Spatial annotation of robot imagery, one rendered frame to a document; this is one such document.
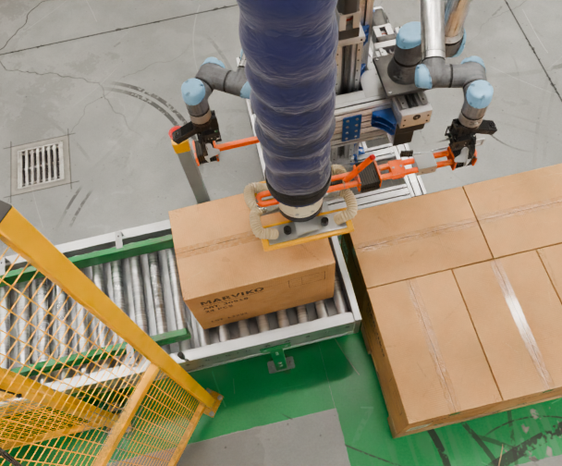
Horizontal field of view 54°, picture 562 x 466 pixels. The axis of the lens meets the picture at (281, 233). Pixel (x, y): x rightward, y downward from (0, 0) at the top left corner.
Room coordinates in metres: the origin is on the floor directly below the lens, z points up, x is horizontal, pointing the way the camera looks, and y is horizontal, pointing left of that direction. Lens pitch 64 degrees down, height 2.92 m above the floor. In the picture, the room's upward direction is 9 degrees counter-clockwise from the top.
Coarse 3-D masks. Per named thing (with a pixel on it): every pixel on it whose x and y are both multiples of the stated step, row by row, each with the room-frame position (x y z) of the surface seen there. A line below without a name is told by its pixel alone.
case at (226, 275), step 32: (192, 224) 1.07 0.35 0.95; (224, 224) 1.04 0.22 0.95; (192, 256) 0.92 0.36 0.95; (224, 256) 0.90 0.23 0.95; (256, 256) 0.88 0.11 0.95; (288, 256) 0.86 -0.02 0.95; (320, 256) 0.84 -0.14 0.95; (192, 288) 0.79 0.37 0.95; (224, 288) 0.77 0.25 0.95; (256, 288) 0.77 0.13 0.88; (288, 288) 0.79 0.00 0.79; (320, 288) 0.80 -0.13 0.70; (224, 320) 0.76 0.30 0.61
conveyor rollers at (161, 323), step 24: (120, 264) 1.13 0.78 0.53; (168, 264) 1.09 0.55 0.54; (0, 288) 1.09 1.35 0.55; (120, 288) 1.00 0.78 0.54; (336, 288) 0.84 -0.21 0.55; (0, 312) 0.98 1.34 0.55; (24, 312) 0.96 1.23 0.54; (144, 312) 0.88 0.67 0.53; (0, 336) 0.86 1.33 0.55; (24, 336) 0.85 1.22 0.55; (48, 336) 0.84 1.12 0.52; (240, 336) 0.70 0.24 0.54; (0, 360) 0.75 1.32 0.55; (24, 360) 0.74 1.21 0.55; (120, 360) 0.67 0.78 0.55; (144, 360) 0.65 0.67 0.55
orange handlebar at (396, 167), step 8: (256, 136) 1.25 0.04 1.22; (216, 144) 1.24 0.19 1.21; (224, 144) 1.24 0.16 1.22; (232, 144) 1.23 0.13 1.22; (240, 144) 1.23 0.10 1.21; (248, 144) 1.23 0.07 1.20; (440, 152) 1.06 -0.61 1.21; (400, 160) 1.05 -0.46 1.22; (408, 160) 1.05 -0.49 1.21; (448, 160) 1.02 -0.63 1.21; (384, 168) 1.03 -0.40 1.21; (392, 168) 1.02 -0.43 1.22; (400, 168) 1.01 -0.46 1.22; (408, 168) 1.01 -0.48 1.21; (416, 168) 1.01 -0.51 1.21; (336, 176) 1.03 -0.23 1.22; (344, 176) 1.02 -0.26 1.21; (384, 176) 1.00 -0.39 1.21; (392, 176) 0.99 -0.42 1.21; (400, 176) 0.99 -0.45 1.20; (344, 184) 0.99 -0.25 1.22; (352, 184) 0.98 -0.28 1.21; (264, 192) 1.00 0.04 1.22; (256, 200) 0.98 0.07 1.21; (272, 200) 0.97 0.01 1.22
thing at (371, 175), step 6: (360, 162) 1.06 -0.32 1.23; (372, 162) 1.06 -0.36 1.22; (354, 168) 1.04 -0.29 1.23; (366, 168) 1.03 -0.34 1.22; (372, 168) 1.03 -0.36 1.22; (378, 168) 1.02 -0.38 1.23; (360, 174) 1.02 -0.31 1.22; (366, 174) 1.01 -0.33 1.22; (372, 174) 1.01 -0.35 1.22; (378, 174) 1.00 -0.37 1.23; (360, 180) 0.99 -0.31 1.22; (366, 180) 0.99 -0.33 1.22; (372, 180) 0.98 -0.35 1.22; (378, 180) 0.97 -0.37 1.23; (360, 186) 0.97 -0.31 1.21; (366, 186) 0.96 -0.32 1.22; (372, 186) 0.97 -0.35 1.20; (378, 186) 0.97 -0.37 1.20
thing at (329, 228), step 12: (324, 216) 0.93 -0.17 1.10; (276, 228) 0.91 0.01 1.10; (288, 228) 0.89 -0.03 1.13; (324, 228) 0.88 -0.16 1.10; (336, 228) 0.87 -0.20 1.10; (348, 228) 0.87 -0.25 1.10; (264, 240) 0.87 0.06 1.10; (276, 240) 0.86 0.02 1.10; (288, 240) 0.86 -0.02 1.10; (300, 240) 0.85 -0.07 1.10; (312, 240) 0.85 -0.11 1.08
